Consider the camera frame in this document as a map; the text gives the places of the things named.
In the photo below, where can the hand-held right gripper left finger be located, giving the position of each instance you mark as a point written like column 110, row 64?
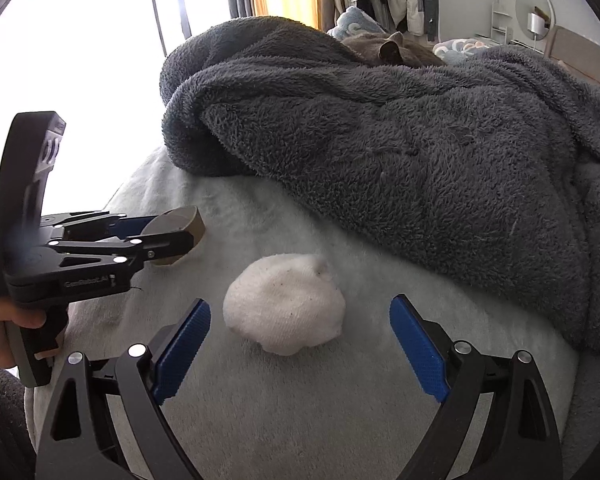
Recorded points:
column 185, row 340

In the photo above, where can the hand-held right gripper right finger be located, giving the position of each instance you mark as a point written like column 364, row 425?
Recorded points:
column 420, row 345

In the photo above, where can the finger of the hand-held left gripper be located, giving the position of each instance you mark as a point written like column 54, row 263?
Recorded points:
column 170, row 244
column 130, row 224

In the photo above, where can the brown cardboard tube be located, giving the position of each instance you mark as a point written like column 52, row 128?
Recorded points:
column 185, row 220

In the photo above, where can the white balled sock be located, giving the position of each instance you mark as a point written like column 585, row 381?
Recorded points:
column 280, row 305

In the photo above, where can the person's left forearm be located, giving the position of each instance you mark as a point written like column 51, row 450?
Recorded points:
column 5, row 425

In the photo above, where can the light grey fluffy bed cover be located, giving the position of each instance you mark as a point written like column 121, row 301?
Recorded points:
column 305, row 410

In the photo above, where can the dark grey fleece blanket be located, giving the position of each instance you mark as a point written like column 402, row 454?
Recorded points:
column 380, row 160

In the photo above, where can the window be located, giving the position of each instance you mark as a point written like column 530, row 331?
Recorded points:
column 80, row 35

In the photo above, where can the light blue fleece pillow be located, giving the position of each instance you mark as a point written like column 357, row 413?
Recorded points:
column 355, row 22

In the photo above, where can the grey cat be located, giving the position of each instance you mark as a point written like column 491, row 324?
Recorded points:
column 400, row 52

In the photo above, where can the blue white patterned quilt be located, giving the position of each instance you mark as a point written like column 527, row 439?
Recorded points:
column 460, row 49

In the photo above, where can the beige padded headboard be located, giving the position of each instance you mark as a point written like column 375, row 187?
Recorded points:
column 575, row 52

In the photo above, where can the white vanity shelf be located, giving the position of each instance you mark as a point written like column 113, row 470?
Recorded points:
column 502, row 22

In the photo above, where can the white cylinder lamp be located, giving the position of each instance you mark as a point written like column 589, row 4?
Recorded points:
column 535, row 22

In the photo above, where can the grey hanging garment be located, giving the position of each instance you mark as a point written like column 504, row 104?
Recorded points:
column 430, row 0

